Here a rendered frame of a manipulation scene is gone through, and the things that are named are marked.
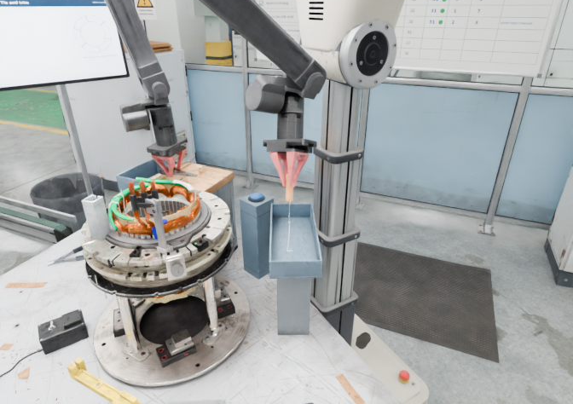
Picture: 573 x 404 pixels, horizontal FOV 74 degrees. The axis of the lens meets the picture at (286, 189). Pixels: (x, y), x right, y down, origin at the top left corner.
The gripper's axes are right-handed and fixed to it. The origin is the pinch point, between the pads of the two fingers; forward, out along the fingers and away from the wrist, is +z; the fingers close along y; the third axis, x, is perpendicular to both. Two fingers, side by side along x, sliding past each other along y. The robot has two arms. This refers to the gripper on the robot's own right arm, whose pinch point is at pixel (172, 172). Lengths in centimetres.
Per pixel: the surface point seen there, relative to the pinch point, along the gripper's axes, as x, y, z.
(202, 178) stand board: 6.4, -4.8, 3.2
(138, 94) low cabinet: -149, -137, 21
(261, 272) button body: 26.2, -0.8, 29.7
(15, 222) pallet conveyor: -83, 5, 34
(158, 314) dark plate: 8.0, 24.3, 30.2
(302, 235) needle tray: 42.8, 6.1, 7.4
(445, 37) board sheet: 58, -200, -14
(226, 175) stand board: 11.5, -9.9, 3.6
